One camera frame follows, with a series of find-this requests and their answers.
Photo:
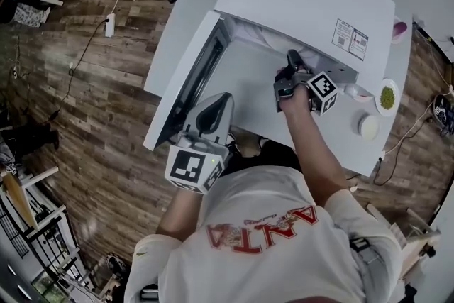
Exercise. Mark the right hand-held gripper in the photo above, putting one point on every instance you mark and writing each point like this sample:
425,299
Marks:
322,90

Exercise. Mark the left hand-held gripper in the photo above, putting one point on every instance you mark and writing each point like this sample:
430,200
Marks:
186,166

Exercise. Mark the person's left forearm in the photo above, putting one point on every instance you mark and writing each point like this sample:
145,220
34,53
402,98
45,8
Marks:
181,213

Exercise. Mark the person's right forearm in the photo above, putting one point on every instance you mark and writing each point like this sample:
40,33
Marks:
315,152

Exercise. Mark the person's black shorts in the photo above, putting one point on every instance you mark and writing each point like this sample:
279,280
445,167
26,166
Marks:
269,154

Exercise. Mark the white pea plate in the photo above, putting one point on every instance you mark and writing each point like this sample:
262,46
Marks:
379,108

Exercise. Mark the small white bowl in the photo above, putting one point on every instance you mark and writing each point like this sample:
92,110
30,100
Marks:
369,126

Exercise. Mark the pile of green peas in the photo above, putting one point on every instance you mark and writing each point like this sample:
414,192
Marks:
387,96

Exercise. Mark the white onion plate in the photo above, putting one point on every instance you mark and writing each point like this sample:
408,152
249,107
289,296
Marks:
396,39

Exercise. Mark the purple onion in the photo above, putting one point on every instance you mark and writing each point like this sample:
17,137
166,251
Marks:
400,28

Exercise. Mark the long white power strip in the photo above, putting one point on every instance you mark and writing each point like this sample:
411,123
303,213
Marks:
110,25

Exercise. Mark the black round floor device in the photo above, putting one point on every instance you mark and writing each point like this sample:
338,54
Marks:
442,111

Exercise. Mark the person's white printed t-shirt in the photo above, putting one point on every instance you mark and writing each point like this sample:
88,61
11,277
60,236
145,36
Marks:
266,276

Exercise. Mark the black bag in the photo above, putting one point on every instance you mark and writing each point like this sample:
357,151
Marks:
28,138

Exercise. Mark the white metal shelf rack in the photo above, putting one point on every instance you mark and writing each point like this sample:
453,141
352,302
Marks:
53,220

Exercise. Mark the wooden side desk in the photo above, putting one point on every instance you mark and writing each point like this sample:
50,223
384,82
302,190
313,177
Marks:
17,195

